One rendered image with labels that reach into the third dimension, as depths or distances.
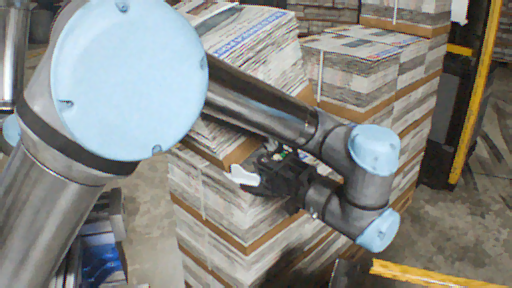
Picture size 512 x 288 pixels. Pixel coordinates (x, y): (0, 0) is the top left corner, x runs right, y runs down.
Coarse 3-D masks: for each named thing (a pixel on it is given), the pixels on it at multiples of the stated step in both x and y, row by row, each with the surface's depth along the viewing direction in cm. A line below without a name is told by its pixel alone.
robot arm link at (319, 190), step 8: (328, 176) 64; (312, 184) 63; (320, 184) 62; (328, 184) 62; (336, 184) 61; (312, 192) 62; (320, 192) 61; (328, 192) 60; (304, 200) 64; (312, 200) 62; (320, 200) 61; (312, 208) 62; (320, 208) 60; (312, 216) 62; (320, 216) 61
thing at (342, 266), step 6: (336, 264) 76; (342, 264) 76; (348, 264) 76; (354, 264) 76; (336, 270) 74; (342, 270) 74; (348, 270) 74; (354, 270) 74; (336, 276) 73; (342, 276) 73; (348, 276) 73; (354, 276) 73; (330, 282) 72; (336, 282) 71; (342, 282) 71; (348, 282) 71; (354, 282) 71
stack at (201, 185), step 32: (416, 96) 166; (192, 160) 108; (192, 192) 113; (224, 192) 99; (192, 224) 121; (224, 224) 106; (256, 224) 102; (320, 224) 132; (224, 256) 114; (256, 256) 107; (288, 256) 123; (320, 256) 145; (352, 256) 181
